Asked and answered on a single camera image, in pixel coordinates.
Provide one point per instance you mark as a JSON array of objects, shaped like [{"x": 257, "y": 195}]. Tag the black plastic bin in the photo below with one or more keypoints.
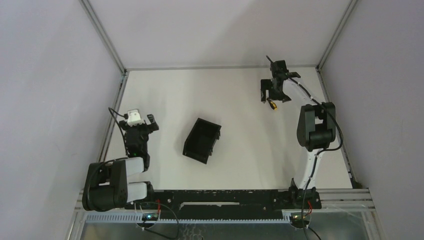
[{"x": 201, "y": 140}]

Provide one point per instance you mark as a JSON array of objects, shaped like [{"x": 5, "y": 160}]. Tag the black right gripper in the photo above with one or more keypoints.
[{"x": 267, "y": 84}]

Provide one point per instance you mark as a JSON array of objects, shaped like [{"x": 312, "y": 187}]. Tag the aluminium frame right floor rail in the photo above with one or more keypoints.
[{"x": 355, "y": 184}]

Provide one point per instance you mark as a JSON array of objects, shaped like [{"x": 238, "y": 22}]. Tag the yellow black screwdriver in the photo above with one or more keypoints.
[{"x": 272, "y": 104}]

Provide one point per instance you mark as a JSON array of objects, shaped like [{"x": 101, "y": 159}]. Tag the right controller board with wires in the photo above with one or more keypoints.
[{"x": 302, "y": 222}]

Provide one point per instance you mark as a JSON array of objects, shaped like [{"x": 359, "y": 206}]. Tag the aluminium frame floor rail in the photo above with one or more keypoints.
[
  {"x": 355, "y": 184},
  {"x": 112, "y": 122}
]

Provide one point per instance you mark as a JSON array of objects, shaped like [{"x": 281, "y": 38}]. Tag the aluminium frame left floor rail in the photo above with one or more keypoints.
[{"x": 112, "y": 122}]

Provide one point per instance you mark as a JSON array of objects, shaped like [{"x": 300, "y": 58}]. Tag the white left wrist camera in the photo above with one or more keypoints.
[{"x": 134, "y": 117}]

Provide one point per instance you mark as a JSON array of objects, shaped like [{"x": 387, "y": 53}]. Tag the controller board with wires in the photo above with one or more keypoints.
[
  {"x": 156, "y": 216},
  {"x": 302, "y": 222}
]

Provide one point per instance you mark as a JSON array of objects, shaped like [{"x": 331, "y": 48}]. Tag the left controller board with wires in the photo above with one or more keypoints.
[{"x": 156, "y": 216}]

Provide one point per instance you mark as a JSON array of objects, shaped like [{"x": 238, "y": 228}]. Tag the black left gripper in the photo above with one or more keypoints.
[{"x": 138, "y": 127}]

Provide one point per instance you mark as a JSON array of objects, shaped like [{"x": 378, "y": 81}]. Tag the aluminium frame back rail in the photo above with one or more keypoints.
[{"x": 196, "y": 67}]

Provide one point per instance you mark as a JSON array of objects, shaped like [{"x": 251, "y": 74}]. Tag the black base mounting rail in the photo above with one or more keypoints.
[{"x": 267, "y": 204}]

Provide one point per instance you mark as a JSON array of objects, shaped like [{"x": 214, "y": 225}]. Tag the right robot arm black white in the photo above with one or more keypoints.
[{"x": 315, "y": 131}]

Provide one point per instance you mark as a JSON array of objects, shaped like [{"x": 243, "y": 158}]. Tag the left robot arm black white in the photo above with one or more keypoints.
[{"x": 107, "y": 184}]

